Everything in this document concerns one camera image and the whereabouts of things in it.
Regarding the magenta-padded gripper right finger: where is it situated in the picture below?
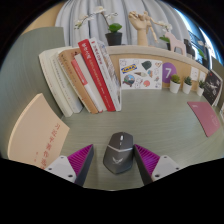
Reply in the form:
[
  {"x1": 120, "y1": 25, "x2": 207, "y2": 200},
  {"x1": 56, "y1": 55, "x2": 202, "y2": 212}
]
[{"x1": 133, "y1": 144, "x2": 183, "y2": 186}]

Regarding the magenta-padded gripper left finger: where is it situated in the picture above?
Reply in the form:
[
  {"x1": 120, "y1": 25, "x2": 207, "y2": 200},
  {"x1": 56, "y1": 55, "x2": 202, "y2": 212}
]
[{"x1": 43, "y1": 144, "x2": 95, "y2": 187}]

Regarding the dark grey computer mouse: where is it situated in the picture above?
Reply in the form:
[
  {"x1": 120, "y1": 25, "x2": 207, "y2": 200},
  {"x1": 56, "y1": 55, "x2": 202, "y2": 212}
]
[{"x1": 102, "y1": 131, "x2": 135, "y2": 175}]

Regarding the pink mouse pad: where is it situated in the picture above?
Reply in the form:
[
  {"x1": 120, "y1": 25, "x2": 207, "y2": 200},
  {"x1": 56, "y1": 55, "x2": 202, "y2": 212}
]
[{"x1": 186, "y1": 101, "x2": 222, "y2": 138}]

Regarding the beige thin book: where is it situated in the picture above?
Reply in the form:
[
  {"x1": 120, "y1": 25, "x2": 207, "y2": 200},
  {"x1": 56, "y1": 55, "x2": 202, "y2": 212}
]
[{"x1": 7, "y1": 93, "x2": 71, "y2": 169}]

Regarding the small succulent in white pot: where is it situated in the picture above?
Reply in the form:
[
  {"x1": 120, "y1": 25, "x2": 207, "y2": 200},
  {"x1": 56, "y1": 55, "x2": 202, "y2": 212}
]
[
  {"x1": 169, "y1": 74, "x2": 181, "y2": 94},
  {"x1": 195, "y1": 80, "x2": 207, "y2": 97},
  {"x1": 181, "y1": 76, "x2": 193, "y2": 95}
]

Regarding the white book with red strip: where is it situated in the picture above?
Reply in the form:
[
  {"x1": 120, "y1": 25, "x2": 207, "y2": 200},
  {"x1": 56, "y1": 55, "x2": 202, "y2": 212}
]
[{"x1": 70, "y1": 53, "x2": 108, "y2": 113}]

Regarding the thick white book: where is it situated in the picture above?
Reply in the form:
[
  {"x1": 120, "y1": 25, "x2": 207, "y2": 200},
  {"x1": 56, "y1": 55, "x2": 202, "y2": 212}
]
[{"x1": 38, "y1": 46, "x2": 84, "y2": 118}]

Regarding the tan cover book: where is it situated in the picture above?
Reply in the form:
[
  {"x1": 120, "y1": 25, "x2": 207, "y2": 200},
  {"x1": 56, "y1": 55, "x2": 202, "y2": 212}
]
[{"x1": 58, "y1": 48, "x2": 99, "y2": 115}]

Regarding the black cover book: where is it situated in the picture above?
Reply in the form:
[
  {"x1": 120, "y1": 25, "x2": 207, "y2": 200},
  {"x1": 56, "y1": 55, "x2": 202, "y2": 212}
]
[{"x1": 202, "y1": 69, "x2": 223, "y2": 107}]

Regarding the purple round number sign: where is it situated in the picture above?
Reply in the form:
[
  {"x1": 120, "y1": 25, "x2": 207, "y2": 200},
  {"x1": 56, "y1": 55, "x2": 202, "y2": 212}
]
[{"x1": 161, "y1": 61, "x2": 178, "y2": 84}]

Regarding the white sticker sheet card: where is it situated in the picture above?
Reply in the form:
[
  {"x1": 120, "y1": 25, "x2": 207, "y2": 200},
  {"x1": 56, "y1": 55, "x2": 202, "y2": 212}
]
[{"x1": 118, "y1": 58, "x2": 164, "y2": 90}]

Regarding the red cover book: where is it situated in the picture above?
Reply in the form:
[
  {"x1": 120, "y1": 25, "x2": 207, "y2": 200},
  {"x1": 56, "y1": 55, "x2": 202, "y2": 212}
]
[{"x1": 77, "y1": 38, "x2": 117, "y2": 112}]

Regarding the green felt desk partition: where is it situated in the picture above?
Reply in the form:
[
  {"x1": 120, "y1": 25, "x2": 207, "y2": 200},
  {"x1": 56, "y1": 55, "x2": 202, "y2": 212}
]
[{"x1": 0, "y1": 26, "x2": 66, "y2": 159}]

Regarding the wooden desk back shelf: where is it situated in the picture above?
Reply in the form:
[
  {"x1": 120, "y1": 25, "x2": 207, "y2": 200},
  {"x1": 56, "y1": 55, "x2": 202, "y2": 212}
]
[{"x1": 106, "y1": 44, "x2": 214, "y2": 93}]

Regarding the white orchid in black pot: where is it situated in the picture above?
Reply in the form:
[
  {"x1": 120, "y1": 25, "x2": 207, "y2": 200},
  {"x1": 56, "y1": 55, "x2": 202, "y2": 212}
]
[
  {"x1": 73, "y1": 5, "x2": 123, "y2": 47},
  {"x1": 195, "y1": 39, "x2": 210, "y2": 69}
]

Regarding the black horse figure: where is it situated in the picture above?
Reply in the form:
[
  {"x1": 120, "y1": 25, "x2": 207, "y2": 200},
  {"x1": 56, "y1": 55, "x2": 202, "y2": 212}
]
[{"x1": 183, "y1": 38, "x2": 196, "y2": 58}]

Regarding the pink horse figure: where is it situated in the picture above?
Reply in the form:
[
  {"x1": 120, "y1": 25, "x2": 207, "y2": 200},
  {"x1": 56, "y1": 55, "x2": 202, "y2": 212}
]
[{"x1": 164, "y1": 31, "x2": 188, "y2": 56}]

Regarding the wooden mannequin figure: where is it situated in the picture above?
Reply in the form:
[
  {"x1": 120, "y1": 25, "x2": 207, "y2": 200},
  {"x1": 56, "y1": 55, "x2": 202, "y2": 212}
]
[{"x1": 143, "y1": 10, "x2": 161, "y2": 43}]

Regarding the light grey curtain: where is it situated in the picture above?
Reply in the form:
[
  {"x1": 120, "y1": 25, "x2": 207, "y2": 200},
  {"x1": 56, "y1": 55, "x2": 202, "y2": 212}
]
[{"x1": 54, "y1": 0, "x2": 198, "y2": 48}]

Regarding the wooden hand model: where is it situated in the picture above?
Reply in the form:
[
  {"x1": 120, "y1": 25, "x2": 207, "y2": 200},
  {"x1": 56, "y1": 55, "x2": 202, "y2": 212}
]
[{"x1": 128, "y1": 10, "x2": 150, "y2": 47}]

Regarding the white wall socket plate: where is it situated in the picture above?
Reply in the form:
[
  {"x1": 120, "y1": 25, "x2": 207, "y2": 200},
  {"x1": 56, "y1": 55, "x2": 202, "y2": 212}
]
[{"x1": 189, "y1": 66, "x2": 200, "y2": 82}]

